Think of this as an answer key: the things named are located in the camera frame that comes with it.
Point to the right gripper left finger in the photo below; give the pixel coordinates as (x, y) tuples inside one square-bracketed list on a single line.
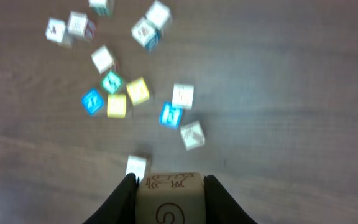
[(119, 207)]

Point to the far plain wooden block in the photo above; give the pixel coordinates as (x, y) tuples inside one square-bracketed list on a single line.
[(159, 15)]

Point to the yellow top block left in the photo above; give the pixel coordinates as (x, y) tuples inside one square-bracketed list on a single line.
[(116, 106)]

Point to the green top number block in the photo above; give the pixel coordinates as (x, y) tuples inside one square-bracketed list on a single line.
[(112, 82)]

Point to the block with red side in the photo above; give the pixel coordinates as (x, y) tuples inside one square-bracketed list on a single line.
[(80, 26)]

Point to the plain wooden block right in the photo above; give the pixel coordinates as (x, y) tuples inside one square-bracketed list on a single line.
[(183, 96)]

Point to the wooden block red drawing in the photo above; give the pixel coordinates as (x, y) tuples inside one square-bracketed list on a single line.
[(171, 198)]

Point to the block with green R side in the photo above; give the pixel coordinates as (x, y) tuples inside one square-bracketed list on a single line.
[(102, 7)]

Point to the wooden block near centre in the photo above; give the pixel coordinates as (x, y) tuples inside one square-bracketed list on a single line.
[(104, 60)]

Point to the blue top block left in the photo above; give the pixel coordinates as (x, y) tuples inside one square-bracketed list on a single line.
[(92, 101)]

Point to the block with blue side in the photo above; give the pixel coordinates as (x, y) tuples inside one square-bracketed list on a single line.
[(145, 34)]

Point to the yellow top block right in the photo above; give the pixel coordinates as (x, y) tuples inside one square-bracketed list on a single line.
[(138, 91)]

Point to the wooden block green side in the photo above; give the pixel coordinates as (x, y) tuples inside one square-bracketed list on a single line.
[(137, 166)]

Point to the block with tool drawing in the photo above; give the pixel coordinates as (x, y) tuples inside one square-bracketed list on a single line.
[(192, 135)]

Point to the plain wooden block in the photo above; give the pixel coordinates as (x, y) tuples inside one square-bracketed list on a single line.
[(159, 15), (183, 96)]

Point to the block with yellow side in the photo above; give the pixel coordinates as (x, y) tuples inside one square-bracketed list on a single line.
[(57, 32)]

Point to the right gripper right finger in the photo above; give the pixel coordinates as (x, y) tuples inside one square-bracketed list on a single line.
[(221, 208)]

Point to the blue top 5 block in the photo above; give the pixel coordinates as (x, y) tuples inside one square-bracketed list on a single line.
[(170, 116)]

